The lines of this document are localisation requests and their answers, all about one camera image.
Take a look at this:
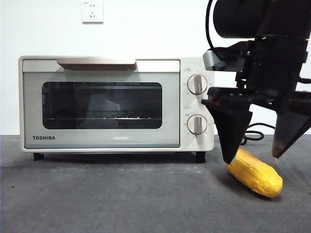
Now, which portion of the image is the cream Toshiba toaster oven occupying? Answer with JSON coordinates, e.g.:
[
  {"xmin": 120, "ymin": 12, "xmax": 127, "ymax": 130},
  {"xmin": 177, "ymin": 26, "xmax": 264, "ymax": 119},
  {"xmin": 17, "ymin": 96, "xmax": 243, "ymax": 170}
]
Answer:
[{"xmin": 18, "ymin": 55, "xmax": 215, "ymax": 164}]

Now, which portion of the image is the cream timer knob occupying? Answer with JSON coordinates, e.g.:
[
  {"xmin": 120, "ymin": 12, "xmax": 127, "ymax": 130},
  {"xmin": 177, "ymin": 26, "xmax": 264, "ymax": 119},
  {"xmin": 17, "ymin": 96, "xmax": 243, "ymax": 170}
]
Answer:
[{"xmin": 187, "ymin": 114, "xmax": 207, "ymax": 135}]

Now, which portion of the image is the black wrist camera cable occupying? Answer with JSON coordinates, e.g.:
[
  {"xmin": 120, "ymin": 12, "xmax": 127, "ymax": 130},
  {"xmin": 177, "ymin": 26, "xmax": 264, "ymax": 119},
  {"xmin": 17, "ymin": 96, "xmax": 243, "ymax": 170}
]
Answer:
[{"xmin": 205, "ymin": 0, "xmax": 219, "ymax": 53}]

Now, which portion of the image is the wire oven rack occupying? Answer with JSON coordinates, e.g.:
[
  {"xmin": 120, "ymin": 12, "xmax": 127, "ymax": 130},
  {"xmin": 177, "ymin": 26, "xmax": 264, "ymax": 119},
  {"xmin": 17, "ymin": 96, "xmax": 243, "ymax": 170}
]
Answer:
[{"xmin": 46, "ymin": 116, "xmax": 162, "ymax": 121}]

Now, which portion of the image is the glass oven door with handle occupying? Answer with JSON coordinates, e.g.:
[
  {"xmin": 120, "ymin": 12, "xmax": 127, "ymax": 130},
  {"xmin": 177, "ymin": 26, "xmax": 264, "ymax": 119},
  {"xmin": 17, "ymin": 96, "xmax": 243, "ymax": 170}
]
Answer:
[{"xmin": 22, "ymin": 58, "xmax": 181, "ymax": 149}]

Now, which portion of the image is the white wall socket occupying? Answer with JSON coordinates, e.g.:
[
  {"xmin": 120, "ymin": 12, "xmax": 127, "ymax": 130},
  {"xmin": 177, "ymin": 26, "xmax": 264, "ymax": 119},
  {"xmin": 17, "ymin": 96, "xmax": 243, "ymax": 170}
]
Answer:
[{"xmin": 82, "ymin": 1, "xmax": 104, "ymax": 24}]

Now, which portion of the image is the cream temperature knob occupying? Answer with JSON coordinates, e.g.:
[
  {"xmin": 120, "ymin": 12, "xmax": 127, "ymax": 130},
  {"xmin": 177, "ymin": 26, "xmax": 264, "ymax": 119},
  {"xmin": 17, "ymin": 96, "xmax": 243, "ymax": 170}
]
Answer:
[{"xmin": 187, "ymin": 74, "xmax": 208, "ymax": 96}]

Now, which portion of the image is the black power cable with plug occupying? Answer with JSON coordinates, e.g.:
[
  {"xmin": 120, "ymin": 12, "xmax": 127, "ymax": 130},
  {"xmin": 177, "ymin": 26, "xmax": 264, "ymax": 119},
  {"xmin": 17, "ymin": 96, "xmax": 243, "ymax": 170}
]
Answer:
[{"xmin": 239, "ymin": 123, "xmax": 276, "ymax": 146}]

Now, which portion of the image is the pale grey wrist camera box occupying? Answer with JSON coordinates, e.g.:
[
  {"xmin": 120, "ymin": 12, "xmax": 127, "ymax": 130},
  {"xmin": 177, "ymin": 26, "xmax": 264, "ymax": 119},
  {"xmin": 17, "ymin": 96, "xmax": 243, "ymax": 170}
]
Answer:
[{"xmin": 203, "ymin": 50, "xmax": 243, "ymax": 73}]

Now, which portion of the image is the yellow corn cob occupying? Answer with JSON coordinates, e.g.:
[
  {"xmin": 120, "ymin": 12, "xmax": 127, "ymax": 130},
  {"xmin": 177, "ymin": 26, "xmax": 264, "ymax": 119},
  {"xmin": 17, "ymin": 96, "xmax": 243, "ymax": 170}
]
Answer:
[{"xmin": 226, "ymin": 148, "xmax": 284, "ymax": 198}]

